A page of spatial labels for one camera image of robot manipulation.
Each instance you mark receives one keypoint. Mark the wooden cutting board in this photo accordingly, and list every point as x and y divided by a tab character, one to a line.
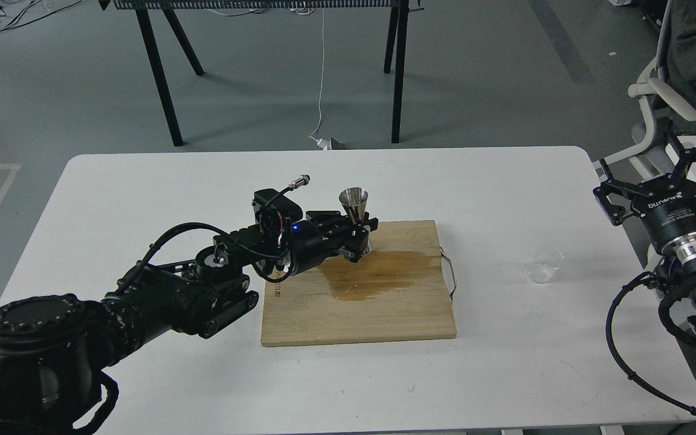
396	293

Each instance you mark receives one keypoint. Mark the white office chair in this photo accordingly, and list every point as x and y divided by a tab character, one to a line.
658	102

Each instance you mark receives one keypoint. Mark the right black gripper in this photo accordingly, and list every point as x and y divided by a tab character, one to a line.
677	217

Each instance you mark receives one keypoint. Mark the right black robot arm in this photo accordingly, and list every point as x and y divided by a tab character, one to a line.
674	277

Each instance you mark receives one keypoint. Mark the steel double jigger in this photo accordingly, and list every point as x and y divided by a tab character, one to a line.
354	201

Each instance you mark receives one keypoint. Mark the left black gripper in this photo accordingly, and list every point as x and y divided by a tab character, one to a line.
325	234

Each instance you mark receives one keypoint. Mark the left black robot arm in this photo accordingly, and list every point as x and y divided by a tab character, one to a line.
54	348

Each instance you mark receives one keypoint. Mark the clear glass measuring cup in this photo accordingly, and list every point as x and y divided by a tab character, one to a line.
545	262

